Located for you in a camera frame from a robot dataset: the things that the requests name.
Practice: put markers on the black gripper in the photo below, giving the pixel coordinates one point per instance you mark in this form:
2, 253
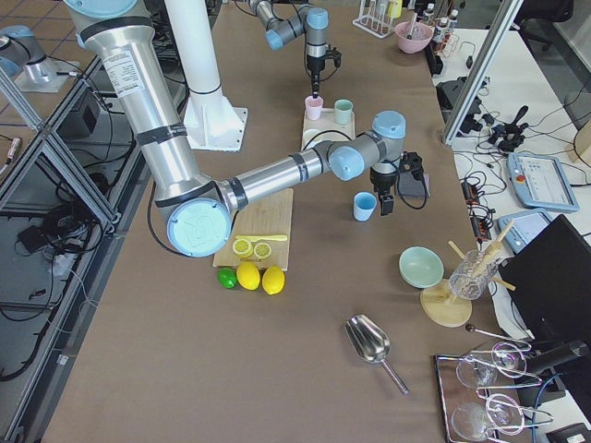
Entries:
314, 63
381, 179

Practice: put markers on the blue plastic cup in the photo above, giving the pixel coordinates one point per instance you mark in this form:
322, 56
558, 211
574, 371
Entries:
364, 205

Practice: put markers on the pink plastic cup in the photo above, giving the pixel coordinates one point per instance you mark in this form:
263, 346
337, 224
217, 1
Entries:
313, 107

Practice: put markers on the green plastic cup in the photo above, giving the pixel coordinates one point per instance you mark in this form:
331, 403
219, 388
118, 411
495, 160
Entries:
343, 110

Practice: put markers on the cream plastic cup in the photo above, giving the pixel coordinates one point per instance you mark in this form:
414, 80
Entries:
311, 137

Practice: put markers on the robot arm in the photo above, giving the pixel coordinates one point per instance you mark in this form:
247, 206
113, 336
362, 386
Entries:
197, 208
309, 21

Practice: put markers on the cream plastic tray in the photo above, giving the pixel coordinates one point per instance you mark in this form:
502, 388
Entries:
329, 128

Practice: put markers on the dark grey folded cloth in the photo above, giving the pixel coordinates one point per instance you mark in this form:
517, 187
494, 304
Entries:
409, 187

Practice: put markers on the green plastic bowl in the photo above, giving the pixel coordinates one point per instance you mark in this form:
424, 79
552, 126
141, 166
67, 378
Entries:
421, 267

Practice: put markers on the metal muddler tool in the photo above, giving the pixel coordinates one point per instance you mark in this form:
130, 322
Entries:
411, 25

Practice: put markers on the yellow plastic bottle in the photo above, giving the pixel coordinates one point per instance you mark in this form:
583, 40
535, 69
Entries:
395, 8

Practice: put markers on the pink bowl with ice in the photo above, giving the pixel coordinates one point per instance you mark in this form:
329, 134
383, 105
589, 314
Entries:
416, 41

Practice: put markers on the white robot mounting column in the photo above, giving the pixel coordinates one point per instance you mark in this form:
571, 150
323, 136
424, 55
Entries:
212, 122

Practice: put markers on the clear textured glass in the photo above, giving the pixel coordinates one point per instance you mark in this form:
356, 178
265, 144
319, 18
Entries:
472, 277

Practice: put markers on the wooden cutting board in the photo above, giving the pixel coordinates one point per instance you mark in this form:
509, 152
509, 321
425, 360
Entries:
271, 215

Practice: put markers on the wooden cup tree stand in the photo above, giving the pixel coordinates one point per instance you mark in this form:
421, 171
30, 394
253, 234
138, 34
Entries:
449, 310

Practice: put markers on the lemon half right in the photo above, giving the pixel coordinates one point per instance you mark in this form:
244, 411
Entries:
262, 250

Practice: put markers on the lemon half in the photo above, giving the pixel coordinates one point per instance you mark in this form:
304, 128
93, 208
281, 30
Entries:
262, 250
242, 248

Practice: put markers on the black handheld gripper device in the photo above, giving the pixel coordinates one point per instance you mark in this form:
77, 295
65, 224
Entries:
509, 136

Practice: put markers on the whole yellow lemon right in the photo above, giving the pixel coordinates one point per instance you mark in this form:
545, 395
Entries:
273, 280

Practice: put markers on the whole yellow lemon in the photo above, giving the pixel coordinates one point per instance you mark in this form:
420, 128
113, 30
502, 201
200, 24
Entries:
248, 276
273, 280

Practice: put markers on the blue teach pendant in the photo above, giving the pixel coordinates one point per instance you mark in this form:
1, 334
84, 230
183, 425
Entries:
527, 224
540, 182

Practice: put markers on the yellow plastic knife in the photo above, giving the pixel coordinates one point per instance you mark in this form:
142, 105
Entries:
258, 238

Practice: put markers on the steel metal scoop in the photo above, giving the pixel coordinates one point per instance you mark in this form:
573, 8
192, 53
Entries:
372, 345

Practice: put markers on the lemon half left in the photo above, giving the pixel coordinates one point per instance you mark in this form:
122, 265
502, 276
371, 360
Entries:
242, 248

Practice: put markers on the whole yellow lemon left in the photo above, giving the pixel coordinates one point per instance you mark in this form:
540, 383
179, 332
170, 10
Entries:
248, 276

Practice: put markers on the green lime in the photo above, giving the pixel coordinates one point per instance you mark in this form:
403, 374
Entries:
227, 278

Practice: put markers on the black monitor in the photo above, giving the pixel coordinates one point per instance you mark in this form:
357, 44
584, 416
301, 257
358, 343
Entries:
552, 279

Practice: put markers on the upper wine glass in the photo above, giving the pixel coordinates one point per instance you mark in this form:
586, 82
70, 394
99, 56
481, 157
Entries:
481, 368

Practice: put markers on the lower wine glass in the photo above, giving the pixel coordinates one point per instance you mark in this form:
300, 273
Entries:
499, 416

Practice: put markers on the wire wine glass rack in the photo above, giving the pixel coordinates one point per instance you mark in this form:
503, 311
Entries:
533, 417

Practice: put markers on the aluminium frame post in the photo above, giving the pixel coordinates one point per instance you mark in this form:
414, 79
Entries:
498, 28

